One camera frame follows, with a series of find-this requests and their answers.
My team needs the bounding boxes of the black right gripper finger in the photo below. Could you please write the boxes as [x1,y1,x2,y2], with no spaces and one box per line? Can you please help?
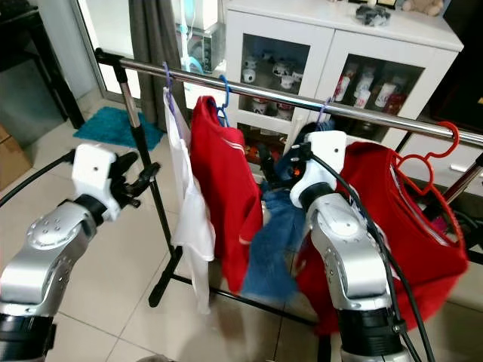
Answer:
[260,143,280,186]

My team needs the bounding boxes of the red white-striped shirt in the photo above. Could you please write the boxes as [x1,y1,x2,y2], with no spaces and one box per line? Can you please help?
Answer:
[189,97,265,295]

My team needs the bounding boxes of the purple plastic hanger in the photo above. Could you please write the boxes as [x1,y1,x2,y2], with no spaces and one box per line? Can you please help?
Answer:
[161,62,174,114]
[315,97,334,125]

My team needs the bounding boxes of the red plastic hanger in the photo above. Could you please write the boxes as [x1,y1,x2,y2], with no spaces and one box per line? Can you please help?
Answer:
[396,121,465,246]

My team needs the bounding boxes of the white t-shirt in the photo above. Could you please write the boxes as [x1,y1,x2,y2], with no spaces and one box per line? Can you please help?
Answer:
[164,87,216,314]

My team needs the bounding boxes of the teal floor mat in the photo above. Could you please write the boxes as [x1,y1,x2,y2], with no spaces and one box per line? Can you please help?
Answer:
[73,106,165,152]

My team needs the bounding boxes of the steel clothes rack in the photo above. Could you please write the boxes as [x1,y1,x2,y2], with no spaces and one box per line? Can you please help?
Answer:
[94,47,483,362]

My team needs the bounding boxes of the blue denim jeans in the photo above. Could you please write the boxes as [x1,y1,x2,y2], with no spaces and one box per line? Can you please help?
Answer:
[241,121,337,301]

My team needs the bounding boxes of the printed cardboard box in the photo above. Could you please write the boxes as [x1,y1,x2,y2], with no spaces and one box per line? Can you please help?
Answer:
[0,124,33,193]

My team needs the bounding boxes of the grey storage unit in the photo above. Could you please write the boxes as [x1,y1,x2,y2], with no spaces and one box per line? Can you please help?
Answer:
[0,68,65,148]

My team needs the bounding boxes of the white glass-door cabinet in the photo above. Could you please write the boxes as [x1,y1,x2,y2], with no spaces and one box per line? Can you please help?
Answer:
[223,0,461,163]

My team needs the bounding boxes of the grey curtain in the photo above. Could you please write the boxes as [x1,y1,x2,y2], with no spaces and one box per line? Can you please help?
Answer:
[128,0,182,129]

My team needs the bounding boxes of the red printed t-shirt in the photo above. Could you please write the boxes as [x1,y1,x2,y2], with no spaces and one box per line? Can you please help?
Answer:
[294,142,470,336]

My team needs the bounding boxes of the black crumpled object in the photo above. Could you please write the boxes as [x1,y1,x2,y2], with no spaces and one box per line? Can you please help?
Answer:
[355,4,392,27]

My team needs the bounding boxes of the dark desk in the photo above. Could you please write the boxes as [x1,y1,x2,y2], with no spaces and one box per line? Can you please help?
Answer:
[0,0,88,129]

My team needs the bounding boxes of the black television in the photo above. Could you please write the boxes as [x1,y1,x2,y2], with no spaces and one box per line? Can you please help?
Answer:
[423,0,483,137]

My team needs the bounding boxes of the brown teddy bear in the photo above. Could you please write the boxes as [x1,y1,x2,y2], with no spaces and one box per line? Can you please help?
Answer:
[401,0,445,17]

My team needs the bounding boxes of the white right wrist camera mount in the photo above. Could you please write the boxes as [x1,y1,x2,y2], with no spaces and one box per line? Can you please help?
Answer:
[291,130,348,208]

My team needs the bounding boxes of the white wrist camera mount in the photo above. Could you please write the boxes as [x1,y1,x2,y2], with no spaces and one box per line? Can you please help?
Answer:
[72,143,122,222]
[291,130,348,208]

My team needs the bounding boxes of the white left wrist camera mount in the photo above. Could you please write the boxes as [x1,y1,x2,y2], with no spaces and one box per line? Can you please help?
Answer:
[72,143,122,222]

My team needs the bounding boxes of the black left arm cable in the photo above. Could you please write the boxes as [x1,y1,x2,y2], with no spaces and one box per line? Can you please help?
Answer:
[0,151,76,208]

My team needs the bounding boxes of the grey wall box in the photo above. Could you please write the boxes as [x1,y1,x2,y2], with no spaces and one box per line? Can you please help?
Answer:
[185,30,223,76]

